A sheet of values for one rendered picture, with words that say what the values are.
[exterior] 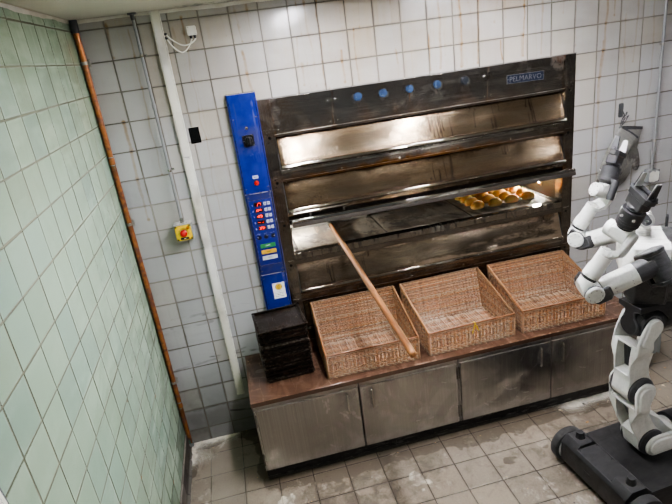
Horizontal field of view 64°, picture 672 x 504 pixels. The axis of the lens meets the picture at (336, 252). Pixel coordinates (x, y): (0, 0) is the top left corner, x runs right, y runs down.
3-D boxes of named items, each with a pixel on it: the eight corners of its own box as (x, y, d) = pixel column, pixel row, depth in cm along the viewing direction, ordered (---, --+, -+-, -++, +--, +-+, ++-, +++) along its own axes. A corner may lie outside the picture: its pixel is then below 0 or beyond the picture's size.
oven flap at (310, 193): (288, 213, 317) (282, 180, 316) (562, 163, 345) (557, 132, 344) (289, 213, 312) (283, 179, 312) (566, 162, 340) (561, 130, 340)
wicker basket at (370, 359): (314, 339, 348) (308, 301, 338) (397, 321, 355) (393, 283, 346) (327, 380, 303) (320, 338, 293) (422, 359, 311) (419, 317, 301)
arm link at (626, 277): (579, 296, 232) (630, 272, 226) (592, 313, 220) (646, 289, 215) (570, 276, 227) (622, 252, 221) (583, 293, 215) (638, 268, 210)
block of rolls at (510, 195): (438, 190, 415) (437, 184, 413) (495, 180, 423) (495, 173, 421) (473, 211, 359) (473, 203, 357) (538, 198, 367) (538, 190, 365)
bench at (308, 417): (260, 427, 363) (244, 353, 342) (581, 348, 400) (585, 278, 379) (268, 488, 311) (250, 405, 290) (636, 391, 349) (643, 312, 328)
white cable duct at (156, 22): (237, 393, 350) (148, 11, 268) (244, 391, 351) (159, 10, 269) (237, 395, 349) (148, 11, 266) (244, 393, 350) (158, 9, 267)
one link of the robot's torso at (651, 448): (649, 425, 290) (651, 405, 285) (681, 449, 272) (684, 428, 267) (617, 436, 286) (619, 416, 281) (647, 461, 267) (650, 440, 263)
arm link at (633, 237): (615, 222, 208) (594, 250, 214) (636, 235, 203) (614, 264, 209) (621, 222, 212) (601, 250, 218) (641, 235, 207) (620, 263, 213)
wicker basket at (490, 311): (400, 320, 356) (397, 283, 346) (478, 302, 366) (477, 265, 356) (429, 357, 312) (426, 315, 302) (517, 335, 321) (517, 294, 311)
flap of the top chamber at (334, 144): (281, 170, 308) (274, 136, 307) (563, 122, 335) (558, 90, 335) (281, 169, 303) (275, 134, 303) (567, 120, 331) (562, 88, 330)
